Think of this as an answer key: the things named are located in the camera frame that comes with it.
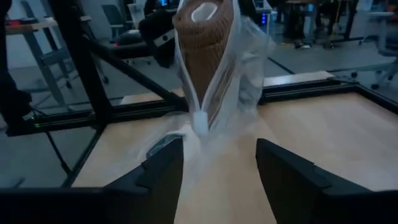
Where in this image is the dark office chair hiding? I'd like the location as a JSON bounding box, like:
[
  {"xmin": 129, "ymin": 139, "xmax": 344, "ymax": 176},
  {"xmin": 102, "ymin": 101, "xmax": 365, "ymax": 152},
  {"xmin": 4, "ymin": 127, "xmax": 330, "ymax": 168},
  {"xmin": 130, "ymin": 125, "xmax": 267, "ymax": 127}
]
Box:
[{"xmin": 101, "ymin": 3, "xmax": 142, "ymax": 43}]

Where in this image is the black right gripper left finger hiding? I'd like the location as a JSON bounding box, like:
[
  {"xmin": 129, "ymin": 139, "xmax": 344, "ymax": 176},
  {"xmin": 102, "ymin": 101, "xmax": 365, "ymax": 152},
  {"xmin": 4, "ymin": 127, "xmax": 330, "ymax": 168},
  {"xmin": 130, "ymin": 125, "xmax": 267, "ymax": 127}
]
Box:
[{"xmin": 104, "ymin": 138, "xmax": 184, "ymax": 224}]

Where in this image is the grey office chair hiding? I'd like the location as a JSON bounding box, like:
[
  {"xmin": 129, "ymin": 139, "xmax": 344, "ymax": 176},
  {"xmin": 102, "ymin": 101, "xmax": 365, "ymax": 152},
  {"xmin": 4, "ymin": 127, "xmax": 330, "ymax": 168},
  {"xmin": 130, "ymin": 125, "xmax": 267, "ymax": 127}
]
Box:
[{"xmin": 351, "ymin": 11, "xmax": 398, "ymax": 91}]

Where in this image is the tan elastic bandage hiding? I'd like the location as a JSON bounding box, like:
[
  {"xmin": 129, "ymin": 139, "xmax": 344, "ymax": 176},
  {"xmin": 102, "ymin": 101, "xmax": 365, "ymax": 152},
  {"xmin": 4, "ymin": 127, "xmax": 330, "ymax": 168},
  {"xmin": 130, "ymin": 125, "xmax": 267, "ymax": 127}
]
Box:
[{"xmin": 172, "ymin": 0, "xmax": 234, "ymax": 125}]

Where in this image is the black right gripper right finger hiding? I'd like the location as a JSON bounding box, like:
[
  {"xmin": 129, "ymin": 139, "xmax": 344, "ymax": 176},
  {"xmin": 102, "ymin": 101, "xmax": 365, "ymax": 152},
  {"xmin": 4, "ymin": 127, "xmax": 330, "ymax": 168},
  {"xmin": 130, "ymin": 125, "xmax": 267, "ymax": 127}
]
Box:
[{"xmin": 256, "ymin": 139, "xmax": 373, "ymax": 224}]

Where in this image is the wooden side table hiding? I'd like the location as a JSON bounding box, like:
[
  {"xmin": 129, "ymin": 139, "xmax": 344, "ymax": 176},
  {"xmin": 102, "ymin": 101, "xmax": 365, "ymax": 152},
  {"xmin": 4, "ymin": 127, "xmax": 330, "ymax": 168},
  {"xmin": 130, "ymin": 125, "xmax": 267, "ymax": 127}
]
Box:
[{"xmin": 4, "ymin": 17, "xmax": 77, "ymax": 110}]

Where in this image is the clear plastic zip bag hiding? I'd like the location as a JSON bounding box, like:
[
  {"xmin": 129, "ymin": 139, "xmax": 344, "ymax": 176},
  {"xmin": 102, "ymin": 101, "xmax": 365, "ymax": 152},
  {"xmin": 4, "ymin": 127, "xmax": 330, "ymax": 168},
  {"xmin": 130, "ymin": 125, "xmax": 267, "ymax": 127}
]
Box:
[{"xmin": 141, "ymin": 0, "xmax": 277, "ymax": 200}]

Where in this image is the black aluminium table frame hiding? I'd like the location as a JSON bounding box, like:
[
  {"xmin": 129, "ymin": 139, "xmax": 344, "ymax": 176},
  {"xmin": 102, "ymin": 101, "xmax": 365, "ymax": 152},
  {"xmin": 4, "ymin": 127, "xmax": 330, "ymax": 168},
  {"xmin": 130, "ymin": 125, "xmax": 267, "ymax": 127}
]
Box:
[{"xmin": 6, "ymin": 0, "xmax": 398, "ymax": 189}]

